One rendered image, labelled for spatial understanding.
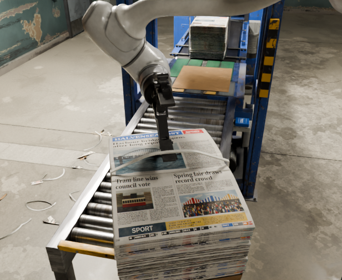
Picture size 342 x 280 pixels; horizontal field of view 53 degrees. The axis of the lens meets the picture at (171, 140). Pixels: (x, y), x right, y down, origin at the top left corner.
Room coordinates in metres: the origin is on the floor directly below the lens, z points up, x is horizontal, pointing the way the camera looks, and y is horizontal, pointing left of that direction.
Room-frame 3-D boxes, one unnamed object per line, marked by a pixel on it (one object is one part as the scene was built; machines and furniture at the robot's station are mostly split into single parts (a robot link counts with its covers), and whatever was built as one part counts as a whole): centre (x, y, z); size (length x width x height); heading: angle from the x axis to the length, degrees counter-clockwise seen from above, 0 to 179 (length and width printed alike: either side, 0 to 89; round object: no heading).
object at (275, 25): (1.92, -0.56, 1.05); 0.05 x 0.05 x 0.45; 78
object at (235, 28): (3.47, -0.44, 0.75); 1.53 x 0.64 x 0.10; 168
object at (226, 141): (1.31, -0.25, 0.74); 1.34 x 0.05 x 0.12; 168
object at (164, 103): (0.67, 0.01, 1.36); 0.07 x 0.03 x 0.01; 9
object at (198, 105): (1.88, -0.11, 0.77); 0.47 x 0.05 x 0.05; 78
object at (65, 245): (0.72, 0.15, 0.81); 0.43 x 0.03 x 0.02; 78
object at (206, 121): (1.69, -0.07, 0.77); 0.47 x 0.05 x 0.05; 78
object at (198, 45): (2.92, -0.33, 0.93); 0.38 x 0.30 x 0.26; 168
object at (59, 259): (1.42, 0.25, 0.74); 1.34 x 0.05 x 0.12; 168
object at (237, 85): (2.36, -0.21, 0.75); 0.70 x 0.65 x 0.10; 168
